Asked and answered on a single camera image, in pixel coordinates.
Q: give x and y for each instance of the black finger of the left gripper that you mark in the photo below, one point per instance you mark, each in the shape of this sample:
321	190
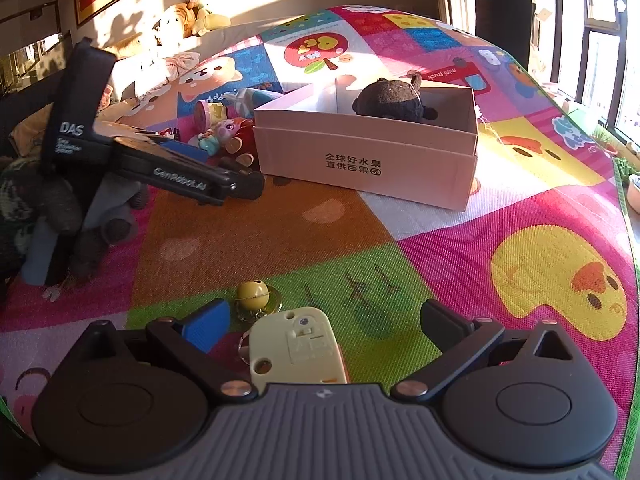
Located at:
148	162

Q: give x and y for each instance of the pale yellow toy case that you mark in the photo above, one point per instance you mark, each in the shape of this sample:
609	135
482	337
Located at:
295	347

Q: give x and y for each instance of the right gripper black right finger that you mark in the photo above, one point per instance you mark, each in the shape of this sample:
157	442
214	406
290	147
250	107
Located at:
465	345

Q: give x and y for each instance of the yellow plush toy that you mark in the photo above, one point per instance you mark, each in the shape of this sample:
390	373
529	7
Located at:
204	19

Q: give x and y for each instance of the yellow bell keychain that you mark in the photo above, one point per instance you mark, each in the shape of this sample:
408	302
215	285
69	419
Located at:
256	299

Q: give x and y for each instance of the dark brown plush toy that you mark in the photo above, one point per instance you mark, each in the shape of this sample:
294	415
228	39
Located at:
394	99

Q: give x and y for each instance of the tiger plush toy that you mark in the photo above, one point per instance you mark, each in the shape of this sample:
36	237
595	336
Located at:
174	26

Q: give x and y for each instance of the colourful cartoon play mat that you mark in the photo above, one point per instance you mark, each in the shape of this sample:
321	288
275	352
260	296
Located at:
544	235

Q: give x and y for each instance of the pink cardboard box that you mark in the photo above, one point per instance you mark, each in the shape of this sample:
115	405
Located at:
313	134

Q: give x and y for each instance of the pink yellow toy cup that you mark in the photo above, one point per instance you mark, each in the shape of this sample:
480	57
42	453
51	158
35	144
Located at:
209	114

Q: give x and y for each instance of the pink pig figurine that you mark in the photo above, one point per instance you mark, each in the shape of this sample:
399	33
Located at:
215	138

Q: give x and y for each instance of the pink crumpled cloth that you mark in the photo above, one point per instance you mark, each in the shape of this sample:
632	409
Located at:
179	64

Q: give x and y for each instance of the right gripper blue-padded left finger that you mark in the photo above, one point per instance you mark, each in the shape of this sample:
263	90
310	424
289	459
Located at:
183	346

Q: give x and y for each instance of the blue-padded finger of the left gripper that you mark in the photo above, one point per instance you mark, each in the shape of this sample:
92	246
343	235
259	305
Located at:
184	149

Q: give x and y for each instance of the blue white toy airplane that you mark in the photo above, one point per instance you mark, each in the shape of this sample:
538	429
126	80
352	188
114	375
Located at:
246	101

